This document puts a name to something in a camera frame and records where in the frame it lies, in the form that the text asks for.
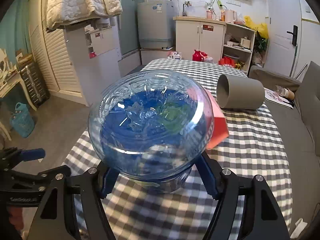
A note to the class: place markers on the white open shelf unit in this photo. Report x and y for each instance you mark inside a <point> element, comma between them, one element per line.
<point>239,44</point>

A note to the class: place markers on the grey sofa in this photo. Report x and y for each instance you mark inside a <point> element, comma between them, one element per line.
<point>299,130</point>

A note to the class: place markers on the grey cylindrical cup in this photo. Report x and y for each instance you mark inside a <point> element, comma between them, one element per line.
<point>235,92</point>

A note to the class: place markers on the white quilted jacket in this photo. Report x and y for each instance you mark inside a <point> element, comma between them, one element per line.
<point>61,13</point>

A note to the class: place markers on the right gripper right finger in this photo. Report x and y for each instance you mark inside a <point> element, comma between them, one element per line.
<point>261,215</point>

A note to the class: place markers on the white pink package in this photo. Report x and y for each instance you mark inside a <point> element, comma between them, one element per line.
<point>174,55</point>

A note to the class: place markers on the red shopping bag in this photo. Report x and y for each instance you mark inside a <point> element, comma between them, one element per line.
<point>227,61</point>

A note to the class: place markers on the pink kettle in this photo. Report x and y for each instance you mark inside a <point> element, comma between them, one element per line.
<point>230,16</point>

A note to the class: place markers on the white two-door cabinet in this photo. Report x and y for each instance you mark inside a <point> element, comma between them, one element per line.
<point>196,33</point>

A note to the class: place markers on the blue cut bottle cup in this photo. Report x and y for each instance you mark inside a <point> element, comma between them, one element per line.
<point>151,126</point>

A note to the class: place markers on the grey washing machine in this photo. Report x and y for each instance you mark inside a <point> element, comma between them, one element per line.
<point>156,27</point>

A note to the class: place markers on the chrome faucet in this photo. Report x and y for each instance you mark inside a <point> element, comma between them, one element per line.
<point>185,5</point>

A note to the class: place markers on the white door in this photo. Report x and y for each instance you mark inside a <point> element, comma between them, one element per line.
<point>281,54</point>

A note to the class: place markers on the yellow plastic bag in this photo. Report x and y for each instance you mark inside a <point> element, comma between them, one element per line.
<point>261,28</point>

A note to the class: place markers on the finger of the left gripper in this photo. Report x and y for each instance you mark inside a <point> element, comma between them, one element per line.
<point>34,154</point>

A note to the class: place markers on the magazine on sofa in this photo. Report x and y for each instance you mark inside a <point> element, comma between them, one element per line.
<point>274,97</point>

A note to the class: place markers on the white grey wardrobe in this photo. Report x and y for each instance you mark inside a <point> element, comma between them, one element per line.
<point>94,56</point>

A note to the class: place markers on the red thermos jug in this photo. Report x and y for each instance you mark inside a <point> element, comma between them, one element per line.
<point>198,56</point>

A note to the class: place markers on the black door handle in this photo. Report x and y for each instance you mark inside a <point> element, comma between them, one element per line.
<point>294,34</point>

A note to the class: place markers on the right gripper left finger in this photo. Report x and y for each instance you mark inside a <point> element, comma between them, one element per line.
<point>55,217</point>

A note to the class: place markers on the paper cup on sofa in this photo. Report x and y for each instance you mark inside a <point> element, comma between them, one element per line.
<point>285,92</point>

